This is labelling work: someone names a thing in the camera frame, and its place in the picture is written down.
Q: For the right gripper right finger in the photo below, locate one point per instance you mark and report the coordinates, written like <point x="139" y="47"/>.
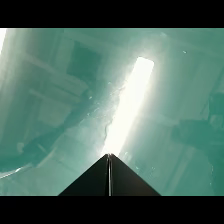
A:
<point x="128" y="182"/>

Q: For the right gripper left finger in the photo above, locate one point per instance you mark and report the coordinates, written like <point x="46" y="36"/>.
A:
<point x="91" y="181"/>

